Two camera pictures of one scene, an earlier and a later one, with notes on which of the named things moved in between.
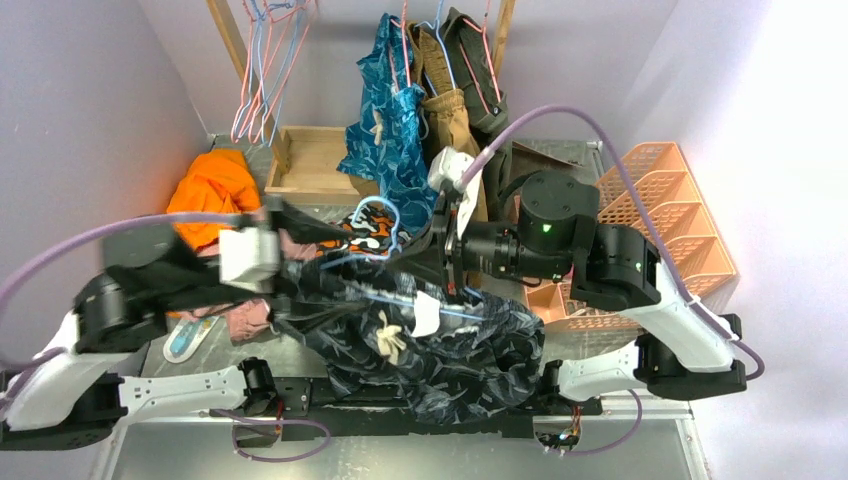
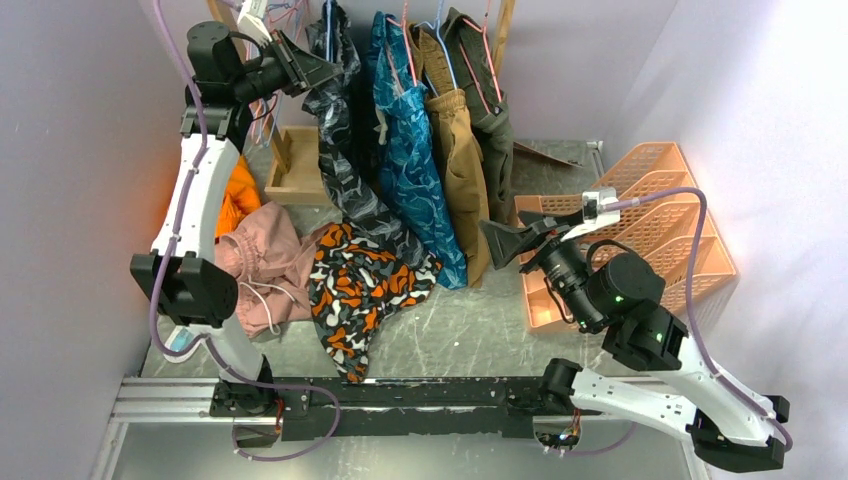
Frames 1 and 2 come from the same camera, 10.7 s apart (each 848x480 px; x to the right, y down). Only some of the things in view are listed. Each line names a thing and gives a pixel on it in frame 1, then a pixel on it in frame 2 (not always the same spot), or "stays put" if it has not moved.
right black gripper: [440, 253] → [505, 242]
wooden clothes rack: [306, 169] stays put
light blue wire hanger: [388, 256] → [328, 12]
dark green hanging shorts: [473, 58] stays put
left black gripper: [289, 219] → [301, 69]
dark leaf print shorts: [446, 358] → [346, 140]
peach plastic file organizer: [651, 193] stays put
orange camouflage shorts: [376, 233] → [353, 285]
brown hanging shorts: [449, 124] stays put
